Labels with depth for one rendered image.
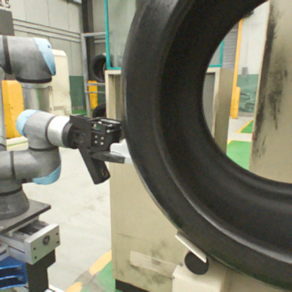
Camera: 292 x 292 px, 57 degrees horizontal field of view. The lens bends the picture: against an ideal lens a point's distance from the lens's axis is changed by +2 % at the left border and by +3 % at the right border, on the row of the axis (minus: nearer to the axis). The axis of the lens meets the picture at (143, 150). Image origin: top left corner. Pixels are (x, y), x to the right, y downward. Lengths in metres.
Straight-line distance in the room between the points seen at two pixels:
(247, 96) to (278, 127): 9.07
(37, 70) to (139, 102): 0.59
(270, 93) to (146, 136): 0.45
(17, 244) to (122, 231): 0.62
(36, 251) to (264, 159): 0.83
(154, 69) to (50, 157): 0.42
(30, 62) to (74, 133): 0.37
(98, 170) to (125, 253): 1.02
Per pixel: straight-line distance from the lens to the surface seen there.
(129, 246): 1.57
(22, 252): 1.14
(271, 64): 0.79
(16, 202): 1.15
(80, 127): 0.63
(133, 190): 1.40
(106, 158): 0.57
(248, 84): 9.85
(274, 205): 0.71
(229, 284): 0.66
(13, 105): 6.22
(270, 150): 0.81
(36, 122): 0.70
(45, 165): 0.74
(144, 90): 0.41
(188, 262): 0.54
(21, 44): 0.97
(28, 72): 0.97
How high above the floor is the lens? 1.22
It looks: 15 degrees down
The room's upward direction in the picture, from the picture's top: straight up
